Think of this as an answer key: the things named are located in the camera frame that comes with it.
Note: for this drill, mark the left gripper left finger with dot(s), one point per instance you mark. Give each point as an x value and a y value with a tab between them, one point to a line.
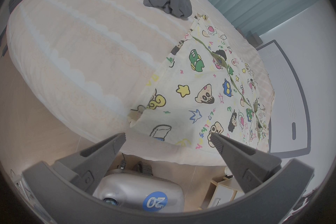
97	165

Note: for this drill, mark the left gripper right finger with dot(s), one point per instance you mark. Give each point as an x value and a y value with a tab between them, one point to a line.
238	165

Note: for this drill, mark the white printed pyjama top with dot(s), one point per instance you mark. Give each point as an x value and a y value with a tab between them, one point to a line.
196	91

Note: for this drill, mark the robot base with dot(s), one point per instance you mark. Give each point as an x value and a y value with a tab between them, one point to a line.
126	186

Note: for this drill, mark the bed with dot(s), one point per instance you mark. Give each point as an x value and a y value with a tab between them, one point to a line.
78	34

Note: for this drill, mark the white wood-edged cabinet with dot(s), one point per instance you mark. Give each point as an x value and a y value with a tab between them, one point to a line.
223	191

